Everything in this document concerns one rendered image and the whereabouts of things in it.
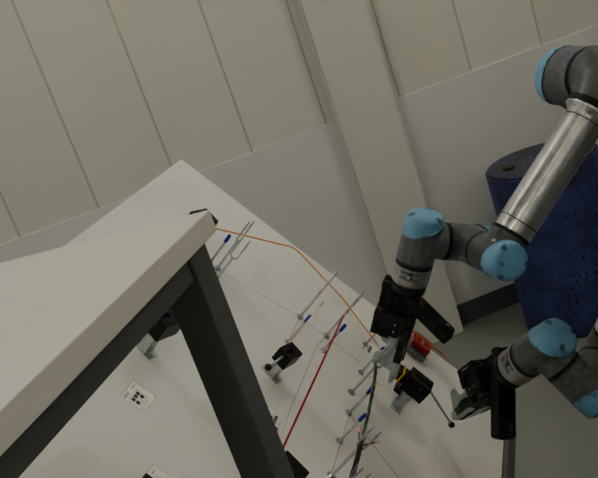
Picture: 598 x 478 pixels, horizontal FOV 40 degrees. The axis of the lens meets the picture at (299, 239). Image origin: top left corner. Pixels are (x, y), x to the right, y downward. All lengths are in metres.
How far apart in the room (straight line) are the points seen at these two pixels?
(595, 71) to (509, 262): 0.38
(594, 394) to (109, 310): 1.19
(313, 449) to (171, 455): 0.32
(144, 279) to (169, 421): 0.83
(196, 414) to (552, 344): 0.65
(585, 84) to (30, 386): 1.29
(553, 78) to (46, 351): 1.35
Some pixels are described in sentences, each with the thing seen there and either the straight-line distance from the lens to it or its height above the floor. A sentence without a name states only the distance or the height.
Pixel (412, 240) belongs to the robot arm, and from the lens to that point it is 1.62.
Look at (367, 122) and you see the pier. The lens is 4.19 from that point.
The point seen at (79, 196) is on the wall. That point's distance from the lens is 4.18.
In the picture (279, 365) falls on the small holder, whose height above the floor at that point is 1.35.
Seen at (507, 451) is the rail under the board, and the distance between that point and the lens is 2.04.
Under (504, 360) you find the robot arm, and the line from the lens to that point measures 1.65.
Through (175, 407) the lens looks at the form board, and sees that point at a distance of 1.45.
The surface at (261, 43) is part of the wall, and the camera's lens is 4.15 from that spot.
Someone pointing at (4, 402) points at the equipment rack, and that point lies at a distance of 0.48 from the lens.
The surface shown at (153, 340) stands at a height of 1.52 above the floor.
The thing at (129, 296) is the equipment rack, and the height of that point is 1.84.
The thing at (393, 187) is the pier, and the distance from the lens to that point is 4.27.
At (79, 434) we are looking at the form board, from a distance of 1.32.
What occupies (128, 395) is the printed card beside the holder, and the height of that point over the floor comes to 1.48.
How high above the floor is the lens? 2.00
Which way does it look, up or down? 16 degrees down
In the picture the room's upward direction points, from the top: 19 degrees counter-clockwise
